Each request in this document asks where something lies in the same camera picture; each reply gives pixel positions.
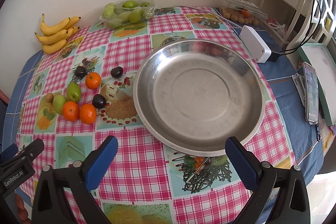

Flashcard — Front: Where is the orange tangerine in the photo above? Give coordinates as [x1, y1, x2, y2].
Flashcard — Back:
[80, 103, 97, 124]
[62, 101, 80, 122]
[85, 72, 101, 90]

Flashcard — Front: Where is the smartphone in clear case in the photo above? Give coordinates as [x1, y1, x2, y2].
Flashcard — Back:
[302, 62, 319, 124]

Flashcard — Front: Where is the clear tray of green fruits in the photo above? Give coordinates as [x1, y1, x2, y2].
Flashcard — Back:
[99, 0, 156, 30]

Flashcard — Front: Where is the yellow banana bunch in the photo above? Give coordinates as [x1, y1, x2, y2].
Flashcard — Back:
[34, 13, 81, 55]

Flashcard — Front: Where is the green round fruit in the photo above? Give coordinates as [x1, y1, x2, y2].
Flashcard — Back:
[53, 93, 67, 115]

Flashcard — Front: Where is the brown kiwi fruit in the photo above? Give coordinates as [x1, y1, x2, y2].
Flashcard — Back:
[45, 93, 54, 103]

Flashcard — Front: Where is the green mango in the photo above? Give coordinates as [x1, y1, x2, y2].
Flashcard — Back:
[67, 82, 81, 103]

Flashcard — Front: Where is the white phone stand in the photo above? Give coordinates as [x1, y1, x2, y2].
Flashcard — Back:
[291, 73, 305, 107]

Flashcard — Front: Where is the white plastic box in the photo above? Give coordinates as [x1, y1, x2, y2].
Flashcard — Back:
[239, 25, 272, 64]

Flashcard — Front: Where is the black power adapter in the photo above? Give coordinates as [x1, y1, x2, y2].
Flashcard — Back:
[267, 44, 283, 62]

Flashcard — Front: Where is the green framed whiteboard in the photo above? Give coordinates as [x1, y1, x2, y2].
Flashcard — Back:
[298, 43, 336, 126]

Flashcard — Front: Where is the black cable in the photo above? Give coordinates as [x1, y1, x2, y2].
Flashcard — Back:
[278, 0, 324, 55]

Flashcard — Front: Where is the clear box of nuts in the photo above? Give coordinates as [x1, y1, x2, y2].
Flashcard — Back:
[219, 0, 268, 27]

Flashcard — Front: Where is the dark plum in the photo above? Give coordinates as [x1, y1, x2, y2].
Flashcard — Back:
[92, 94, 106, 109]
[74, 65, 87, 79]
[110, 66, 123, 79]

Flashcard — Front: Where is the large steel basin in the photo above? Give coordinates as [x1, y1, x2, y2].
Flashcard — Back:
[133, 39, 265, 157]

